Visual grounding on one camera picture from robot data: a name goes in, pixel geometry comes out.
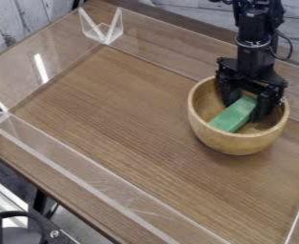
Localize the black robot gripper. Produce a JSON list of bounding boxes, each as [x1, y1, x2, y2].
[[217, 38, 287, 122]]

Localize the green rectangular block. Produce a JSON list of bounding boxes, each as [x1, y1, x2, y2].
[[209, 95, 258, 132]]

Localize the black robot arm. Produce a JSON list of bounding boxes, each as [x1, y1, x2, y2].
[[217, 0, 289, 122]]

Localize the brown wooden bowl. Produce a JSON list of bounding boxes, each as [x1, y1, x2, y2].
[[187, 76, 290, 155]]

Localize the clear acrylic tray walls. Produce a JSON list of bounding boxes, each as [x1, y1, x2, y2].
[[0, 0, 299, 244]]

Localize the black table leg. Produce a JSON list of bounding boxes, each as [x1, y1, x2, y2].
[[34, 190, 48, 214]]

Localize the black office chair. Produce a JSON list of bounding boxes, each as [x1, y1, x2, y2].
[[0, 209, 79, 244]]

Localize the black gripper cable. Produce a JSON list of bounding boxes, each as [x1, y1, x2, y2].
[[270, 30, 294, 62]]

